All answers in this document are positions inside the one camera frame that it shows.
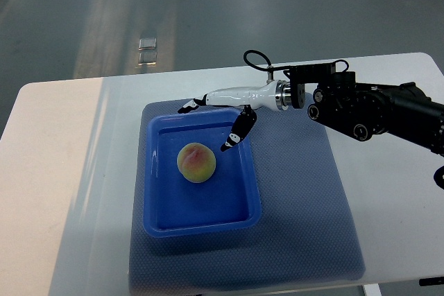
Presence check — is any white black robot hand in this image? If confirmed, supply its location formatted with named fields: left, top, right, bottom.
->
left=178, top=80, right=294, bottom=152

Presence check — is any yellow red peach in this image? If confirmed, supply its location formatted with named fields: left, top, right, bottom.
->
left=176, top=142, right=216, bottom=184

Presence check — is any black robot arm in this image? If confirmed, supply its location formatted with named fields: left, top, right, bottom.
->
left=253, top=51, right=443, bottom=155

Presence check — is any metal floor plate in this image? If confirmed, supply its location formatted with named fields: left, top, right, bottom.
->
left=138, top=37, right=157, bottom=66

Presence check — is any blue plastic tray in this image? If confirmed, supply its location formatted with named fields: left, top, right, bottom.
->
left=143, top=109, right=262, bottom=238

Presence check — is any grey blue textured mat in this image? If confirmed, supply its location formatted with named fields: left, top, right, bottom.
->
left=128, top=101, right=365, bottom=295

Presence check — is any black table bracket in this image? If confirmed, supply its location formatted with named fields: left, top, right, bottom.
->
left=419, top=277, right=444, bottom=287

